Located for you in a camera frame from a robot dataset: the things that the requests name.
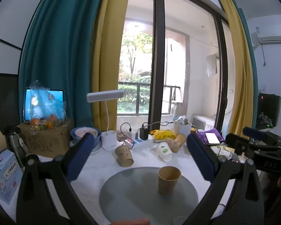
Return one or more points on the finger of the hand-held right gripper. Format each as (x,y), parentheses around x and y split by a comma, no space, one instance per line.
(236,140)
(254,133)

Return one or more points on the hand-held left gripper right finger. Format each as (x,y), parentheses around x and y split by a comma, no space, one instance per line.
(201,157)

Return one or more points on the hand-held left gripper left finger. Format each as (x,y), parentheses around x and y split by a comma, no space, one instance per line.
(80,154)

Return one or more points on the plain brown paper cup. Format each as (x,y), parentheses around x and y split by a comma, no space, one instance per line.
(168,180)

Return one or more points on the white paper cup green print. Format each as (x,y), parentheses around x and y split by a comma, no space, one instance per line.
(165,151)

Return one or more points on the brown paper cup with drawing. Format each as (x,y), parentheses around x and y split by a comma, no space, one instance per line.
(124,155)

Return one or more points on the person's left hand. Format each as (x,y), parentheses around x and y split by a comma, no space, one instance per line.
(131,222)

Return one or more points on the light blue plate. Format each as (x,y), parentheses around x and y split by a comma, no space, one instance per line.
(97,148)

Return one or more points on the blue bowl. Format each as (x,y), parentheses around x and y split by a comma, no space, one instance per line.
(78,134)

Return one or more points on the smartphone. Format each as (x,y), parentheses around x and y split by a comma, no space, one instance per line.
(212,138)

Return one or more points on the black computer case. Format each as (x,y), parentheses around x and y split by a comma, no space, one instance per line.
(269,110)

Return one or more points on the white desk lamp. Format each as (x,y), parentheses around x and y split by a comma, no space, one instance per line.
(107,143)

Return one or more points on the white storage basket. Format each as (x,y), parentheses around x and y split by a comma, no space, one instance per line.
(181,129)

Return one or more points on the white appliance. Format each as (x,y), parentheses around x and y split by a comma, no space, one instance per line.
(202,121)

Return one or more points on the cardboard box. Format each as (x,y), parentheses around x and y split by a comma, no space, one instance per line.
(44,143)

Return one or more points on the yellow plastic bag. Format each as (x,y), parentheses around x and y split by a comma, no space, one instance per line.
(164,134)

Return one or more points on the plastic bag of fruit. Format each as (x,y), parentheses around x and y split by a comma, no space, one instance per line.
(46,112)

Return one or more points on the white charger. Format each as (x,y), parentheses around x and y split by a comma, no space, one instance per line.
(132,136)

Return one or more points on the white table cloth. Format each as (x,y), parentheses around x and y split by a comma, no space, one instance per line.
(142,160)

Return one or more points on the yellow curtain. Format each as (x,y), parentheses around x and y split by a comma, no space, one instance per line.
(237,75)
(110,51)

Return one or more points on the white power strip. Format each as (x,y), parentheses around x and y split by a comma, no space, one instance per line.
(140,143)

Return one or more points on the black charger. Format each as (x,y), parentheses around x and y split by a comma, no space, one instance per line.
(144,133)

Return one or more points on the grey round tray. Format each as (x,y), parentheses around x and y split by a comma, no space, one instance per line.
(131,192)

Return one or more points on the teal curtain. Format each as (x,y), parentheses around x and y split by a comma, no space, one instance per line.
(253,70)
(60,51)

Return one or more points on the steel thermos bottle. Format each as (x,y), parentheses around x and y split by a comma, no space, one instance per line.
(14,145)

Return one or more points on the tablet screen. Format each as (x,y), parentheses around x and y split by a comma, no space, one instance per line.
(29,105)

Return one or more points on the white hanging towel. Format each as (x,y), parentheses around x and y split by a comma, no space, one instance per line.
(211,65)

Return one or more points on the blue printed carton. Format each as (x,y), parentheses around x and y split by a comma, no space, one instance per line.
(3,178)

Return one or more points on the balcony railing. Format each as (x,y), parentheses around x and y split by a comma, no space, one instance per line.
(142,91)

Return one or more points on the white air conditioner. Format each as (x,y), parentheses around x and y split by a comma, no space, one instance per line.
(271,38)

